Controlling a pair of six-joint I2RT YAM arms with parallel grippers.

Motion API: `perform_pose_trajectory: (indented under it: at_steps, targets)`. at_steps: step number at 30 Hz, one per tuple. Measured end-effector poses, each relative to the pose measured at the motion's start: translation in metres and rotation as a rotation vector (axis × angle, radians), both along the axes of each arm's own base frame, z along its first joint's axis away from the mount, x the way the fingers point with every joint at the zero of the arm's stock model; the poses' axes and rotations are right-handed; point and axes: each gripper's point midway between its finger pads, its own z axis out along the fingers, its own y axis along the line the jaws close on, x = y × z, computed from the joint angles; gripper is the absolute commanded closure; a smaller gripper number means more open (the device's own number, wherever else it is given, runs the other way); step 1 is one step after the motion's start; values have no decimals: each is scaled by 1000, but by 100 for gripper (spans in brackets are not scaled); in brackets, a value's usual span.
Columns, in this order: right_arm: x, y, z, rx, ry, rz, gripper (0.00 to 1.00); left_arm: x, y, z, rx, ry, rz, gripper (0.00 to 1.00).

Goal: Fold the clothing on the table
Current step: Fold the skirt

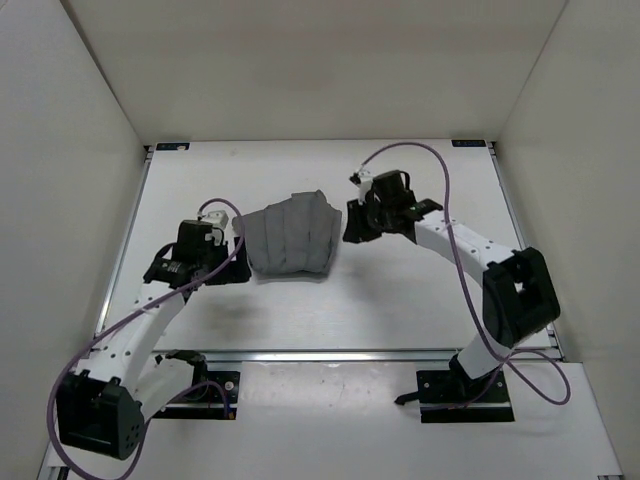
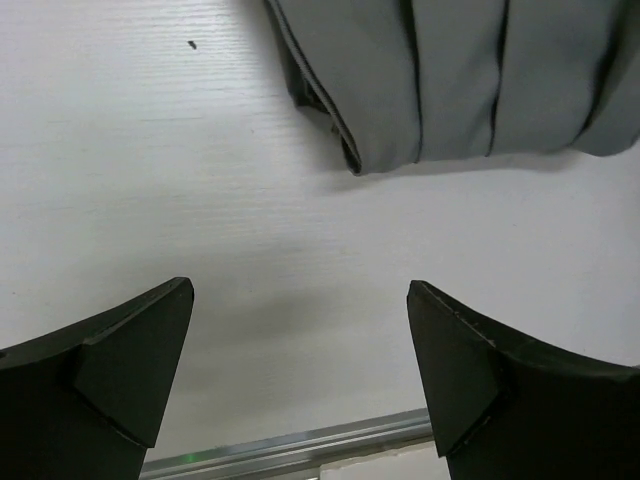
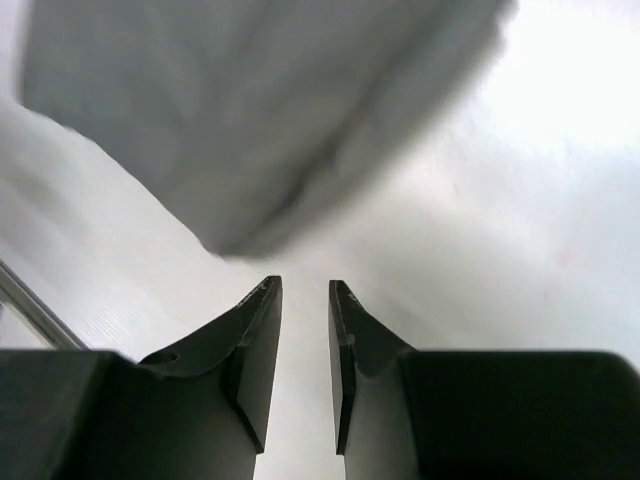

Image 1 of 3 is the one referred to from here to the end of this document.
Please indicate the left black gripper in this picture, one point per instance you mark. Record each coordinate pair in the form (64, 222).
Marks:
(237, 269)

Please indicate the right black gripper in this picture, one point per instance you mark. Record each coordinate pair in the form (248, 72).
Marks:
(356, 231)

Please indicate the grey pleated skirt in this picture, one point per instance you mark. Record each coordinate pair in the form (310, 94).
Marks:
(296, 235)

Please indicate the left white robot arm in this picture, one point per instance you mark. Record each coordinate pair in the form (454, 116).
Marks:
(103, 404)

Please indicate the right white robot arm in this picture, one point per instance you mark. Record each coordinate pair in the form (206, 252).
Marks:
(518, 296)

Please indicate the right blue corner sticker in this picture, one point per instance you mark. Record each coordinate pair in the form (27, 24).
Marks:
(468, 143)

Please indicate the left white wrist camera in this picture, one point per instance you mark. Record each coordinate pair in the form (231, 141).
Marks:
(216, 224)

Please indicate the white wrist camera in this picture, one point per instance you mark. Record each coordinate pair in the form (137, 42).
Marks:
(363, 180)
(216, 224)

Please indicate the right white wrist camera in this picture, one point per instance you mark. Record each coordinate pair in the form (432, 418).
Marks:
(363, 180)

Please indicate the left aluminium table rail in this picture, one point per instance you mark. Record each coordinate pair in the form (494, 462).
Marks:
(119, 259)

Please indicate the aluminium table rail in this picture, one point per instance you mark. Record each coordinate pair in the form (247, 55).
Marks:
(554, 350)
(119, 259)

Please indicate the front aluminium rail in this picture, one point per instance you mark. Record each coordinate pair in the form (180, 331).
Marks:
(329, 356)

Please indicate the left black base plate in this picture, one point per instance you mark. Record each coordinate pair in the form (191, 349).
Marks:
(216, 398)

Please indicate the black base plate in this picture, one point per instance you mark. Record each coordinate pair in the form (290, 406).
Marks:
(216, 398)
(443, 398)

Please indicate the right aluminium table rail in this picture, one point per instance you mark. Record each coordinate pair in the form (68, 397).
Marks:
(554, 350)

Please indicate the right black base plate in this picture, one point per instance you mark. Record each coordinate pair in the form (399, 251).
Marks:
(443, 398)

